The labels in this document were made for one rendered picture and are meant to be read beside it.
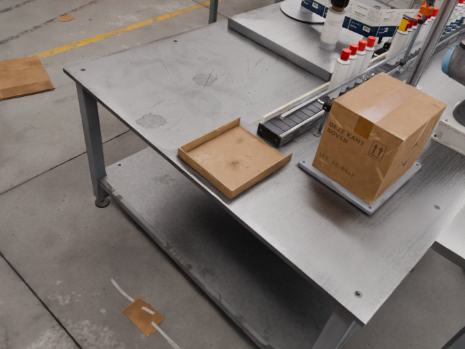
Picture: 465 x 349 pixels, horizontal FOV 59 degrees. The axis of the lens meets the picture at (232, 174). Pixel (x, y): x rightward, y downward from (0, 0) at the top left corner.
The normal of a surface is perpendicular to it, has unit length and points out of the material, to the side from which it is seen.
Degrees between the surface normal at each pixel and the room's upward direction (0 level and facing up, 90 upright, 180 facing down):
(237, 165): 0
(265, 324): 1
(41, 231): 0
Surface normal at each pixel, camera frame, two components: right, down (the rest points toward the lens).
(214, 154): 0.11, -0.72
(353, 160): -0.70, 0.43
